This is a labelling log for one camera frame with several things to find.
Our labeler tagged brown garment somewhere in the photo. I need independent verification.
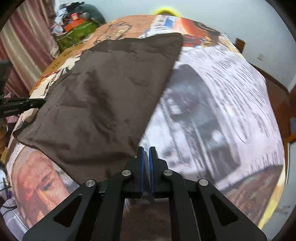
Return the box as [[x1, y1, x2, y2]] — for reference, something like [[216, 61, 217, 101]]
[[14, 33, 183, 184]]

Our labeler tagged striped pink curtain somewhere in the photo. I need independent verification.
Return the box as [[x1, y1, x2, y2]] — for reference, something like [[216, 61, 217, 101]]
[[1, 1, 60, 96]]

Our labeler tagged green patterned storage bag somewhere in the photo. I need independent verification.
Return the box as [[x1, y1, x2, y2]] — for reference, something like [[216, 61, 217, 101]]
[[55, 20, 98, 52]]

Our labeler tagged orange box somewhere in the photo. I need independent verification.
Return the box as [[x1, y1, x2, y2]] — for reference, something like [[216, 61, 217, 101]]
[[64, 19, 85, 32]]

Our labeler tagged dark grey plush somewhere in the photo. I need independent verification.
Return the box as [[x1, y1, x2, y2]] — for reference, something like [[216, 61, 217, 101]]
[[75, 4, 106, 25]]

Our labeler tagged yellow hoop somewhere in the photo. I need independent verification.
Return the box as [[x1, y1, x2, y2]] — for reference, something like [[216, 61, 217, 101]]
[[153, 7, 181, 17]]

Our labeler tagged wall outlet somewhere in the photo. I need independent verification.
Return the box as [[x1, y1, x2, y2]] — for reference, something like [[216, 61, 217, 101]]
[[257, 53, 263, 61]]

